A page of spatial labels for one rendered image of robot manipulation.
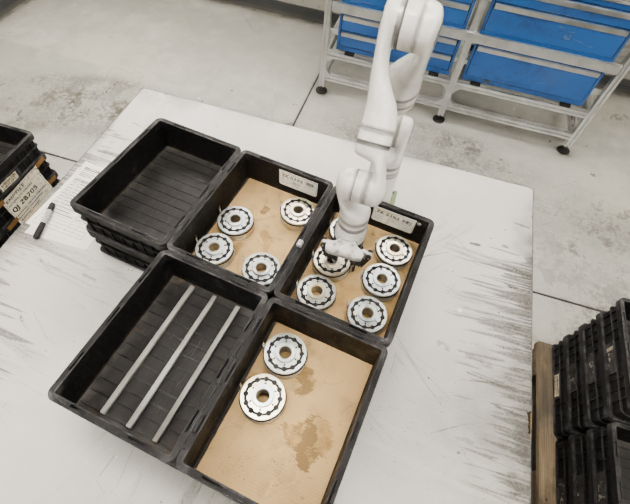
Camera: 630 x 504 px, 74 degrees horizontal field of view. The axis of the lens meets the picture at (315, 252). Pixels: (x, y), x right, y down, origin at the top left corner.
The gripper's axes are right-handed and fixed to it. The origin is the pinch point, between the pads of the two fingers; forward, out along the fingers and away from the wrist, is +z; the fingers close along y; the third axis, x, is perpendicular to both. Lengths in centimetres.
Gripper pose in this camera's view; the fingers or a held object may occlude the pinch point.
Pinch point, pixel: (342, 264)
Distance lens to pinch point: 114.4
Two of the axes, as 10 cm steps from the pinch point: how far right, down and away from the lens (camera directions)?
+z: -0.7, 5.5, 8.3
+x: -2.9, 7.9, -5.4
